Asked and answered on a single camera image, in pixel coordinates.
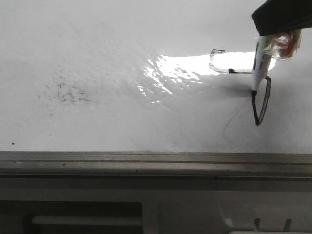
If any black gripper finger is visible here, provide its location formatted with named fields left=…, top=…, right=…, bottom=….
left=252, top=0, right=312, bottom=36

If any grey whiteboard tray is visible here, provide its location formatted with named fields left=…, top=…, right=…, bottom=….
left=0, top=151, right=312, bottom=234

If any red magnet taped to marker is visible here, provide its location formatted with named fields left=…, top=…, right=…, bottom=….
left=269, top=29, right=302, bottom=61

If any white black whiteboard marker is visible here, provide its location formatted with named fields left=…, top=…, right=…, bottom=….
left=252, top=35, right=273, bottom=97

